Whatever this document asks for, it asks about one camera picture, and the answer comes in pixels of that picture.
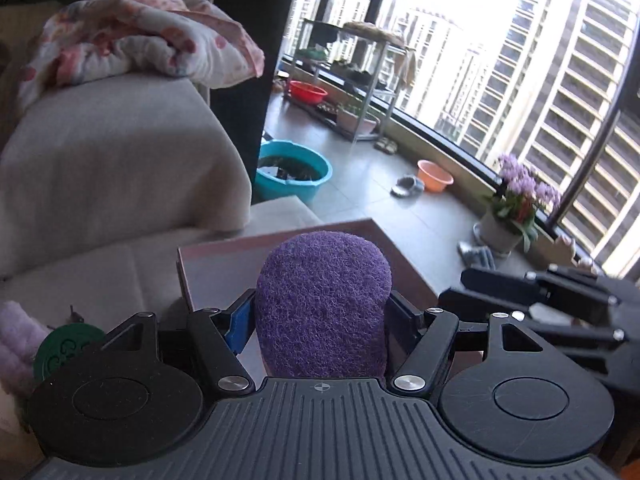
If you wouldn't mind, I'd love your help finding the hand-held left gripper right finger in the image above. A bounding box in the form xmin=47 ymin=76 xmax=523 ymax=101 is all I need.
xmin=386 ymin=290 xmax=548 ymax=394

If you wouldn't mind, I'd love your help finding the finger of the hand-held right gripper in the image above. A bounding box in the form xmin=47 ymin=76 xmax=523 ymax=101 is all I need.
xmin=459 ymin=265 xmax=622 ymax=329
xmin=438 ymin=287 xmax=629 ymax=357

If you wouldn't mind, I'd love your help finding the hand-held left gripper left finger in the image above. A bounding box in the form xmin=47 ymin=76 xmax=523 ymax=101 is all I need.
xmin=97 ymin=289 xmax=257 ymax=396

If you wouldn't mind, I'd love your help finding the pink cardboard box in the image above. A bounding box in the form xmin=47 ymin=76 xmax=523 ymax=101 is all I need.
xmin=177 ymin=217 xmax=441 ymax=378

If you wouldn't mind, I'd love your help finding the purple fuzzy cloth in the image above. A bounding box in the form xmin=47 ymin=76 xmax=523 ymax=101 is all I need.
xmin=255 ymin=231 xmax=393 ymax=380

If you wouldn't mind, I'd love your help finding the purple flower pot plant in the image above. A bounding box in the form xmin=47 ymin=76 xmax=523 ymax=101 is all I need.
xmin=472 ymin=154 xmax=563 ymax=257

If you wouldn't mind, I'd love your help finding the small beige pot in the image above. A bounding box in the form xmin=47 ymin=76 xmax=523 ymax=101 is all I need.
xmin=552 ymin=234 xmax=601 ymax=275

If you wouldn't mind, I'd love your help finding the orange plastic basin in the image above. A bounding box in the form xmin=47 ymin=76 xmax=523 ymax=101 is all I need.
xmin=416 ymin=159 xmax=455 ymax=194

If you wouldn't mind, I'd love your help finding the grey slipper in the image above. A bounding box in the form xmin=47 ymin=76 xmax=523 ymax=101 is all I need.
xmin=391 ymin=175 xmax=426 ymax=198

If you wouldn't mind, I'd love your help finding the teal plastic basin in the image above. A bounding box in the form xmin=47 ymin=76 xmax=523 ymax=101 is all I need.
xmin=256 ymin=140 xmax=333 ymax=204

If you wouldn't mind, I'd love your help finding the green round lid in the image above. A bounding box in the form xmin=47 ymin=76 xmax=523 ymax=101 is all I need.
xmin=33 ymin=322 xmax=107 ymax=382

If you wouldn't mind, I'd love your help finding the beige fabric sofa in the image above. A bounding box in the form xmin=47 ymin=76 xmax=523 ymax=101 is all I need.
xmin=0 ymin=2 xmax=326 ymax=466

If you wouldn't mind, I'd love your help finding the potted green plant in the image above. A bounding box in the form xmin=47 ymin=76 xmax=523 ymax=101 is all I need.
xmin=336 ymin=102 xmax=381 ymax=136

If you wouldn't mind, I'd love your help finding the pale fluffy knit cloth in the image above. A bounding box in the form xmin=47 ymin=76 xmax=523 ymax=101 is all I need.
xmin=0 ymin=300 xmax=53 ymax=401

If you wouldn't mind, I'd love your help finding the metal shoe rack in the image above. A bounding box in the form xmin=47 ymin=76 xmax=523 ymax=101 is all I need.
xmin=292 ymin=19 xmax=416 ymax=143

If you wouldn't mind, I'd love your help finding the red plastic basin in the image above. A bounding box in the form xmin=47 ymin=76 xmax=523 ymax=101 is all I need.
xmin=289 ymin=80 xmax=329 ymax=106

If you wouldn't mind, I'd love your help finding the floral blanket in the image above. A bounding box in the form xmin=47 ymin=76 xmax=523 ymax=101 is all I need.
xmin=19 ymin=0 xmax=266 ymax=111

